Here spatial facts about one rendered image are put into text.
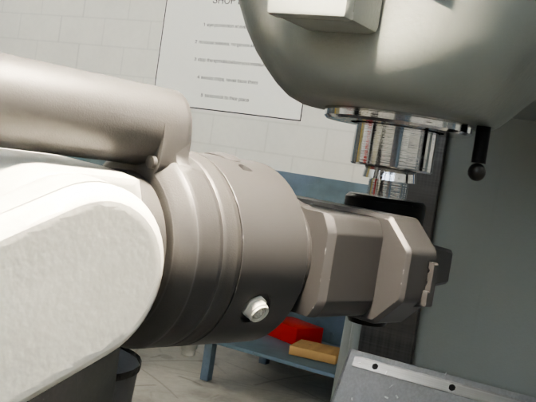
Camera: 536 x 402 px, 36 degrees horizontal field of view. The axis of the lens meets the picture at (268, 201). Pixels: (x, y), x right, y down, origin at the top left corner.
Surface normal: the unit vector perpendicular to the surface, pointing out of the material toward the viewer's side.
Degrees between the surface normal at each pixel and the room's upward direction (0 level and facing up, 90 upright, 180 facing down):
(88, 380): 90
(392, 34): 96
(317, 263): 90
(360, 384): 63
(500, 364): 90
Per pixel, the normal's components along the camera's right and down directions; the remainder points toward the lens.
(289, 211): 0.67, -0.43
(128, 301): 0.69, 0.19
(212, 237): 0.72, -0.13
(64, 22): -0.49, -0.03
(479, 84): 0.31, 0.72
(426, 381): -0.37, -0.48
